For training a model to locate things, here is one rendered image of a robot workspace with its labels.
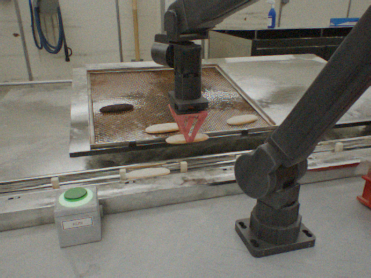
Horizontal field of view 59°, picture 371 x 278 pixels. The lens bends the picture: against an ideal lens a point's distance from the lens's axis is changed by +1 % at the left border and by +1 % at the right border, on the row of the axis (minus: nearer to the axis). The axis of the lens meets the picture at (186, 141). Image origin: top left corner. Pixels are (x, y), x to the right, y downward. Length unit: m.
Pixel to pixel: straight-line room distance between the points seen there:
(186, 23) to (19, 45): 3.90
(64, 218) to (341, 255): 0.46
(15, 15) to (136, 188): 3.87
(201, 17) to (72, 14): 3.80
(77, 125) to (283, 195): 0.58
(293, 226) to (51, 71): 4.08
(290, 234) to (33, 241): 0.45
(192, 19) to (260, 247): 0.41
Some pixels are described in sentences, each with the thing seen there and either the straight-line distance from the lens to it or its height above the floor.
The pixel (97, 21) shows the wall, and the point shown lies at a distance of 4.36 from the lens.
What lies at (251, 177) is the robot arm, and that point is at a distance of 0.55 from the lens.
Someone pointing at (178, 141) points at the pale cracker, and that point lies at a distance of 0.72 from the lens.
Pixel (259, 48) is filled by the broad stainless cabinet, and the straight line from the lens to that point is 2.64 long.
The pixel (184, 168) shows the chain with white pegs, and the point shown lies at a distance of 0.76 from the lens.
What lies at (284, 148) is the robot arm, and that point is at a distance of 0.51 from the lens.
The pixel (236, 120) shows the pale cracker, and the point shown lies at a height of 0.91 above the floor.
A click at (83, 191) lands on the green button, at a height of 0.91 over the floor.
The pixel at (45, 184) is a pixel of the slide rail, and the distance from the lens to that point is 0.77.
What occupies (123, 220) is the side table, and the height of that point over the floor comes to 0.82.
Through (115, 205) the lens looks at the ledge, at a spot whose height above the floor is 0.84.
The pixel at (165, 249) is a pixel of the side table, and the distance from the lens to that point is 0.59.
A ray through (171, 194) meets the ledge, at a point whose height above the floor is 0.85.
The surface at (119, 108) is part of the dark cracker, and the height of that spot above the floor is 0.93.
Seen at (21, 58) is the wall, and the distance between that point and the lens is 4.48.
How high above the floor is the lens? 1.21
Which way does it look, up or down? 23 degrees down
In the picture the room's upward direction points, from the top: straight up
